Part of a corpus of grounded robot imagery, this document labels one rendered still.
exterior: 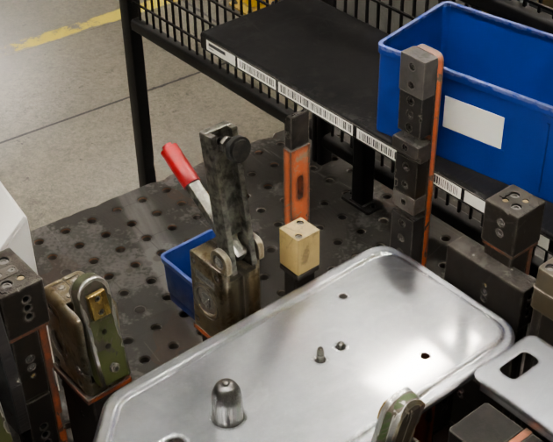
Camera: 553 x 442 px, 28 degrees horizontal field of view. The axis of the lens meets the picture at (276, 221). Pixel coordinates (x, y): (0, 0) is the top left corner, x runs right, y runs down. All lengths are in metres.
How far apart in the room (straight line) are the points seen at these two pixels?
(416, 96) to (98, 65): 2.58
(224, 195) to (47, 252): 0.72
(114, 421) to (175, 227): 0.79
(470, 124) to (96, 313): 0.54
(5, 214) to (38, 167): 1.91
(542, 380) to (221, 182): 0.40
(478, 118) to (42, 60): 2.69
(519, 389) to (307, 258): 0.28
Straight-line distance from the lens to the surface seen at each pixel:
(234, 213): 1.21
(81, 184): 3.25
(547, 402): 1.18
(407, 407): 0.99
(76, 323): 1.16
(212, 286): 1.25
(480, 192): 1.40
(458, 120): 1.41
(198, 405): 1.15
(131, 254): 1.83
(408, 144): 1.39
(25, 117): 3.60
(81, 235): 1.88
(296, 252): 1.26
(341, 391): 1.16
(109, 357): 1.19
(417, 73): 1.33
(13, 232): 1.42
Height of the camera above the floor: 1.83
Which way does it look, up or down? 37 degrees down
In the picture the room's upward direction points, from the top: 1 degrees counter-clockwise
